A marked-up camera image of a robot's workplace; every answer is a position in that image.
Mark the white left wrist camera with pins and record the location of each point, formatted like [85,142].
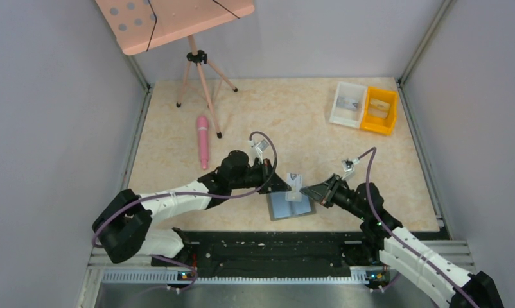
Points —
[258,148]

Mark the pink music stand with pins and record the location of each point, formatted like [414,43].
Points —
[140,26]

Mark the grey-green leather card holder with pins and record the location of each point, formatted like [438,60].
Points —
[291,208]

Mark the aluminium frame rail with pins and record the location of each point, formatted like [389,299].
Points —
[139,270]

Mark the card in yellow bin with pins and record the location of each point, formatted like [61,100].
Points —
[379,108]

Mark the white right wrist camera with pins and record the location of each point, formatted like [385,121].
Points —
[349,168]

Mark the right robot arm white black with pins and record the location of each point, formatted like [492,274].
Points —
[445,283]

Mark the white plastic bin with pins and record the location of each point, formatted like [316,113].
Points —
[344,117]

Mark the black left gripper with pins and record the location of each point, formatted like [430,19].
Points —
[269,184]

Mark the pink cylindrical bottle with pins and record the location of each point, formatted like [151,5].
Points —
[202,125]

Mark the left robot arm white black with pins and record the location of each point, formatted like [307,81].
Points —
[124,228]

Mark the yellow plastic bin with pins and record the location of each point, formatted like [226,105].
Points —
[375,124]

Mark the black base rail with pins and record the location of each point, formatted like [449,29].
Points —
[276,254]

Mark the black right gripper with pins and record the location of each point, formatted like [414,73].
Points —
[320,192]

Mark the card in white bin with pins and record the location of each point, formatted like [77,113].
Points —
[347,103]

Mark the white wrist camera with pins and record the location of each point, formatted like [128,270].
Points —
[349,168]
[258,148]

